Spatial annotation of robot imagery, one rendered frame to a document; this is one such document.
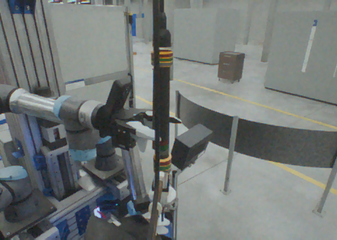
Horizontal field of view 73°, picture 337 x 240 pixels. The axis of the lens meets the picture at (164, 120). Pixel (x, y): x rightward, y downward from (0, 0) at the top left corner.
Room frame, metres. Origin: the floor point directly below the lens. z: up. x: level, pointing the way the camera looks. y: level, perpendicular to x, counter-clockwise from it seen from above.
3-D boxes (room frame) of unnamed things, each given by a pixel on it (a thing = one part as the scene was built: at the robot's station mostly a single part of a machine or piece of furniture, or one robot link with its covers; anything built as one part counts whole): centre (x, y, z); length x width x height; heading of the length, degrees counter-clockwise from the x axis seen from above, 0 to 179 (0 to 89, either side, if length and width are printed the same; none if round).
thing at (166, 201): (0.45, 0.01, 1.50); 0.09 x 0.07 x 0.10; 175
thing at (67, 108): (0.60, 0.25, 1.64); 0.11 x 0.08 x 0.09; 60
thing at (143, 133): (0.43, 0.05, 1.64); 0.09 x 0.03 x 0.06; 38
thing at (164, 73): (0.46, 0.00, 1.69); 0.03 x 0.03 x 0.21
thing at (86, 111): (0.56, 0.18, 1.64); 0.08 x 0.05 x 0.08; 150
